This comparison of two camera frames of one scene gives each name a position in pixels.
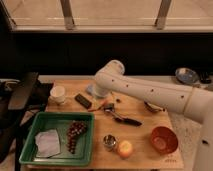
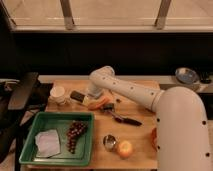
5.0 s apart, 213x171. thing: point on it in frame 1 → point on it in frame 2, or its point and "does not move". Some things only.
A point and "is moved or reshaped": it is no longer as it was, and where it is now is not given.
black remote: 83,101 is moved or reshaped
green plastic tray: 59,138 does not move
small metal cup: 109,142 does not move
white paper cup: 57,94 does not move
